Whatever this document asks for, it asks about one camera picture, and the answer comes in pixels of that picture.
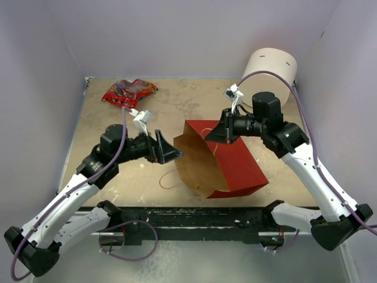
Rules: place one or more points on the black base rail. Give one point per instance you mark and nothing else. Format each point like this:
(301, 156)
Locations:
(248, 225)

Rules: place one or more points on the large red snack bag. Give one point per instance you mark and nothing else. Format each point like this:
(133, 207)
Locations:
(127, 94)

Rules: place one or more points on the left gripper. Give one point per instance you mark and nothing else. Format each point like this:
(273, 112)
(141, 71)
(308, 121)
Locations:
(169, 152)

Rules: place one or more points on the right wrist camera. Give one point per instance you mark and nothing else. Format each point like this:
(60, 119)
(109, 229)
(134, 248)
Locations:
(234, 95)

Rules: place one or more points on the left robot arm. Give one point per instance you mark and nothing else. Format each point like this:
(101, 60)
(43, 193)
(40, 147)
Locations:
(39, 243)

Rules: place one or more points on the cream cylindrical container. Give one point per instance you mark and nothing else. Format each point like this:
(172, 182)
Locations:
(276, 61)

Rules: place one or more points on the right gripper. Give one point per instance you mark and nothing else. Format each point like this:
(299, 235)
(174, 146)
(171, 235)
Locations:
(224, 132)

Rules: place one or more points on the red paper bag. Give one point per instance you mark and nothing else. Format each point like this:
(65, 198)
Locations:
(213, 170)

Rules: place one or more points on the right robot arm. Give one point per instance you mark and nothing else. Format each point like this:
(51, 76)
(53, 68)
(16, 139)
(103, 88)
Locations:
(339, 216)

